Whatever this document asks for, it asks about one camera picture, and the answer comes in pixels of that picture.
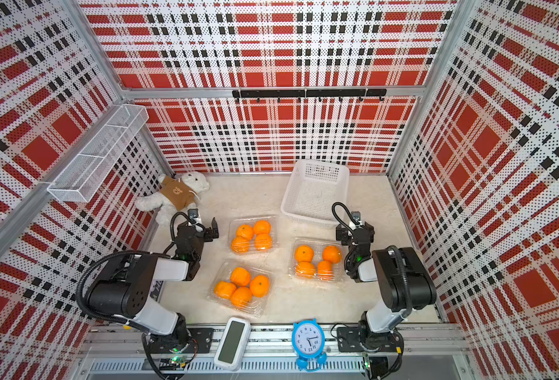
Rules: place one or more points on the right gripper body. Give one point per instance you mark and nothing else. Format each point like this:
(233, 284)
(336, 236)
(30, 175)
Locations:
(343, 233)

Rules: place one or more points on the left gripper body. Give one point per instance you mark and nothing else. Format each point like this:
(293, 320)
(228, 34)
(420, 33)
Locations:
(206, 236)

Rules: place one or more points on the orange two container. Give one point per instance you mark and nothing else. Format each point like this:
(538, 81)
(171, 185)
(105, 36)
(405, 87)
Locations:
(332, 254)

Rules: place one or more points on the orange four container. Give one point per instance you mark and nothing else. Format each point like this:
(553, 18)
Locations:
(325, 270)

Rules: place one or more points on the clear clamshell container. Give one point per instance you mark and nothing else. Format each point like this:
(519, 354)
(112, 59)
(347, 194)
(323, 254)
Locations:
(234, 224)
(257, 306)
(318, 246)

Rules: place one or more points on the orange one container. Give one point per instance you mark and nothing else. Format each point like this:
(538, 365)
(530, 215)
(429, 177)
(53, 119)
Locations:
(304, 253)

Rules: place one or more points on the orange three container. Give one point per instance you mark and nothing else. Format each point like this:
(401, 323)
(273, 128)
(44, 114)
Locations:
(305, 269)

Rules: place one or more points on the white plastic basket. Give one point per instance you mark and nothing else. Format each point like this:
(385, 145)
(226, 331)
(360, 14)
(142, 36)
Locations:
(312, 189)

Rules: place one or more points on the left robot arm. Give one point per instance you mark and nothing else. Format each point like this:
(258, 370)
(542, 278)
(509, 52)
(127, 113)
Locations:
(117, 288)

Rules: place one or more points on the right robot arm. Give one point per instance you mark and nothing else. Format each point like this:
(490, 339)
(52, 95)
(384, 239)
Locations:
(404, 283)

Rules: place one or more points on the white teddy bear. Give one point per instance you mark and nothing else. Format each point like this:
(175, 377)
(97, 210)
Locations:
(178, 194)

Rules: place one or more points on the purple white speaker box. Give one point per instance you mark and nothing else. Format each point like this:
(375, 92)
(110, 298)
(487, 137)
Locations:
(156, 290)

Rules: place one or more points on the white digital timer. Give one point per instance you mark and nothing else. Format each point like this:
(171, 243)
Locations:
(233, 344)

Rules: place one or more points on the blue alarm clock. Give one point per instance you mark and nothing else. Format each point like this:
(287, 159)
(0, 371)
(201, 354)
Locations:
(308, 342)

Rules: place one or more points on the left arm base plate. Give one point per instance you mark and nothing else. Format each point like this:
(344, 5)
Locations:
(196, 340)

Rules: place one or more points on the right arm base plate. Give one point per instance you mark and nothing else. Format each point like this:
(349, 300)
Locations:
(356, 339)

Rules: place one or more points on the white wire wall shelf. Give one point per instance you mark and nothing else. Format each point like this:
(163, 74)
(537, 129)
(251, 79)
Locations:
(84, 174)

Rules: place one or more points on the black hook rail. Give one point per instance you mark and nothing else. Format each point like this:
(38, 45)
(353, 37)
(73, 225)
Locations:
(310, 93)

